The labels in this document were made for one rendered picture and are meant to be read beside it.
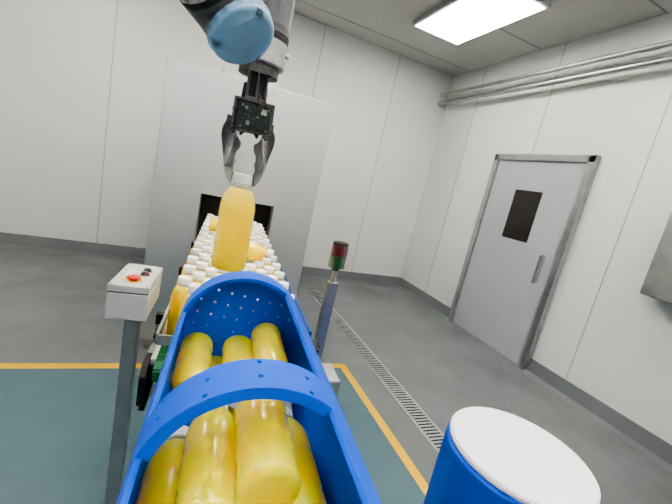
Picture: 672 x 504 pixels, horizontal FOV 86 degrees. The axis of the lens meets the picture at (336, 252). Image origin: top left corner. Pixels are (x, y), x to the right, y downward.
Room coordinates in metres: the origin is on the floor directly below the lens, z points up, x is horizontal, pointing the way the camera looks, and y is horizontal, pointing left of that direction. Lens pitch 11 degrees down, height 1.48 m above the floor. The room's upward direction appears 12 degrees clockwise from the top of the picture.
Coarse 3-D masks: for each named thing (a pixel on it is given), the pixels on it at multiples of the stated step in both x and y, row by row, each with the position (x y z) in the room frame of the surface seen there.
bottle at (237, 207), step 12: (228, 192) 0.70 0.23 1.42; (240, 192) 0.70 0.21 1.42; (228, 204) 0.69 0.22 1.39; (240, 204) 0.69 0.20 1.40; (252, 204) 0.71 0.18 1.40; (228, 216) 0.69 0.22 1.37; (240, 216) 0.69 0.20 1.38; (252, 216) 0.72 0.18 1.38; (216, 228) 0.71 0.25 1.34; (228, 228) 0.69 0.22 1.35; (240, 228) 0.70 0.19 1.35; (216, 240) 0.70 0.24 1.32; (228, 240) 0.69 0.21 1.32; (240, 240) 0.70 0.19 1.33; (216, 252) 0.70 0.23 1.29; (228, 252) 0.69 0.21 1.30; (240, 252) 0.70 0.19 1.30; (216, 264) 0.69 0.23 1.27; (228, 264) 0.69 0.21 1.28; (240, 264) 0.71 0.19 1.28
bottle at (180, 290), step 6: (174, 288) 1.05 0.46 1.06; (180, 288) 1.04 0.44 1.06; (186, 288) 1.05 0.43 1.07; (174, 294) 1.03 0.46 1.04; (180, 294) 1.03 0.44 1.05; (174, 300) 1.03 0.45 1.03; (180, 300) 1.03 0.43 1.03; (174, 306) 1.03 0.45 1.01; (174, 312) 1.03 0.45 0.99; (168, 318) 1.04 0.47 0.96; (174, 318) 1.03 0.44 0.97; (168, 324) 1.04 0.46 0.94; (174, 324) 1.03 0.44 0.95; (168, 330) 1.03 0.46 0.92; (174, 330) 1.03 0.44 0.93
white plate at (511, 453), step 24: (480, 408) 0.78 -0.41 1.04; (456, 432) 0.67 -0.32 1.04; (480, 432) 0.68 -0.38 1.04; (504, 432) 0.70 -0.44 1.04; (528, 432) 0.72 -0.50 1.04; (480, 456) 0.61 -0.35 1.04; (504, 456) 0.62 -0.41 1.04; (528, 456) 0.64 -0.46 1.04; (552, 456) 0.66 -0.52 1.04; (576, 456) 0.67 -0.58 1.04; (504, 480) 0.56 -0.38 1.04; (528, 480) 0.57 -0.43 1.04; (552, 480) 0.59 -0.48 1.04; (576, 480) 0.60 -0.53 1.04
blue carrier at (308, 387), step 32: (224, 288) 0.80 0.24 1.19; (256, 288) 0.82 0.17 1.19; (192, 320) 0.78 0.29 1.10; (224, 320) 0.80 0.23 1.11; (256, 320) 0.82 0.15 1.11; (288, 320) 0.85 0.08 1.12; (288, 352) 0.84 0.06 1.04; (160, 384) 0.47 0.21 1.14; (192, 384) 0.39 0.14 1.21; (224, 384) 0.38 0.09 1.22; (256, 384) 0.38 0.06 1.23; (288, 384) 0.40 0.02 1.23; (320, 384) 0.45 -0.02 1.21; (160, 416) 0.36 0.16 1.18; (192, 416) 0.35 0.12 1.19; (320, 416) 0.57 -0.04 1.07; (320, 448) 0.52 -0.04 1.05; (352, 448) 0.35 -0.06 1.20; (128, 480) 0.31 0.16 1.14; (352, 480) 0.41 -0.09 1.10
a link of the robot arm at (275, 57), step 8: (272, 40) 0.66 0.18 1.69; (272, 48) 0.67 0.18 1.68; (280, 48) 0.68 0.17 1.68; (264, 56) 0.66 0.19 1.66; (272, 56) 0.67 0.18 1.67; (280, 56) 0.68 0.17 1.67; (288, 56) 0.71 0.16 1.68; (264, 64) 0.67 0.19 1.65; (272, 64) 0.67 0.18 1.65; (280, 64) 0.68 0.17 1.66; (280, 72) 0.71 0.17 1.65
